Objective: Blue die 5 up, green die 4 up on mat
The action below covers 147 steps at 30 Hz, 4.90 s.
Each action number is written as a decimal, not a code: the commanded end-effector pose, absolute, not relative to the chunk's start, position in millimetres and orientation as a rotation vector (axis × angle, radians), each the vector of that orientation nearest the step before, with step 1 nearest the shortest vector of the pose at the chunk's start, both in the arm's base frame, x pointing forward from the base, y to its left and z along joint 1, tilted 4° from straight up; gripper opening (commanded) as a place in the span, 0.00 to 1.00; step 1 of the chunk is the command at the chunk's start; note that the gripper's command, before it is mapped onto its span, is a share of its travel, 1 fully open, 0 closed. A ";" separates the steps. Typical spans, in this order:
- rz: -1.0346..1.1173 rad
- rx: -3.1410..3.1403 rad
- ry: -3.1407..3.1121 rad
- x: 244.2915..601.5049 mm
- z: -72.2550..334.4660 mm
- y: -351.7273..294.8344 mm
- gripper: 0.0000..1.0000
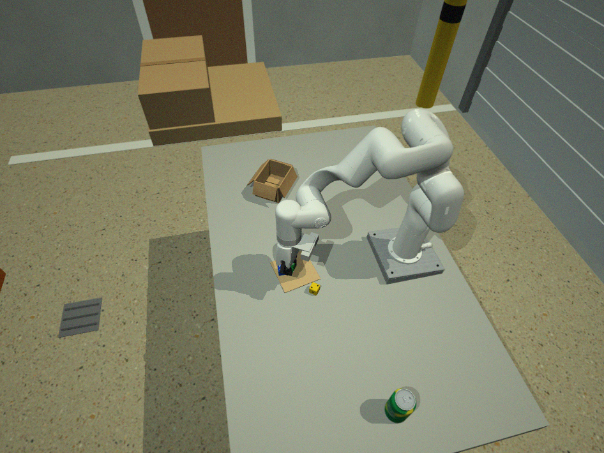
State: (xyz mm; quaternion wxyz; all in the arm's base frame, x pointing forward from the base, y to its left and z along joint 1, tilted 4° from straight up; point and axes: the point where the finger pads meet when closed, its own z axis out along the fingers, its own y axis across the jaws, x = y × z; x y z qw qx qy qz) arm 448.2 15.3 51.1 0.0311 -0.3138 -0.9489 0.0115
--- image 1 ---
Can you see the tan square mat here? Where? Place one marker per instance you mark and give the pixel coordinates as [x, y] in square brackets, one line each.
[304, 273]

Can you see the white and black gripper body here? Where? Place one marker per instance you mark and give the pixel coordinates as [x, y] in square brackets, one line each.
[287, 254]

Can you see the yellow die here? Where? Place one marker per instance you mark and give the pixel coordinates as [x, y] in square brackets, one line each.
[314, 288]

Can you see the brown cardboard box with flaps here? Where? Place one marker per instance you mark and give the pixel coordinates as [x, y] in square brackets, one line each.
[273, 172]

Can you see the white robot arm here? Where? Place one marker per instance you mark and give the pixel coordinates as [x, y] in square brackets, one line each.
[437, 197]

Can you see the green drink can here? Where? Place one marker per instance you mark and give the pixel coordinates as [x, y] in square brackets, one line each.
[400, 405]

